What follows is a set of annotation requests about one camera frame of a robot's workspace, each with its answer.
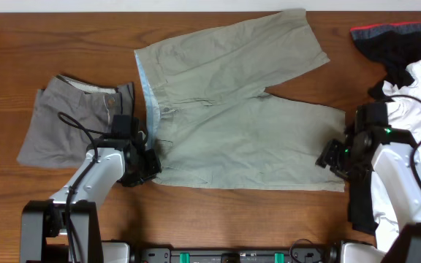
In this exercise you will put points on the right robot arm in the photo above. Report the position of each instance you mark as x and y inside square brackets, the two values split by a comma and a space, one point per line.
[391, 154]

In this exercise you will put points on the white printed t-shirt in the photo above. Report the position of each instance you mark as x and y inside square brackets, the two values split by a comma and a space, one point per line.
[404, 112]

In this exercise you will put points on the black garment with red trim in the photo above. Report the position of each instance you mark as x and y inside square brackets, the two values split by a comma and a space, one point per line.
[394, 45]

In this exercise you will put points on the folded grey shorts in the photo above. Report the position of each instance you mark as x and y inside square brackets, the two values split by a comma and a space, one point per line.
[51, 140]

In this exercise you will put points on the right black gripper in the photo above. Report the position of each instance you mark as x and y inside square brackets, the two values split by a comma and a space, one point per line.
[329, 156]

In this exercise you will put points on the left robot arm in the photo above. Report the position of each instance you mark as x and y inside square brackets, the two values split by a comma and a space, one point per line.
[65, 227]

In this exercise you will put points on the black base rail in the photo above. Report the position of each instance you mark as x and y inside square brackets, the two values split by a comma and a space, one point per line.
[301, 251]

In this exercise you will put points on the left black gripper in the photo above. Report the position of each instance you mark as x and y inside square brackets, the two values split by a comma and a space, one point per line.
[155, 169]

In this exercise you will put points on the khaki beige shorts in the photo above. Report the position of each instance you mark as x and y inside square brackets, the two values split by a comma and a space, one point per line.
[211, 121]

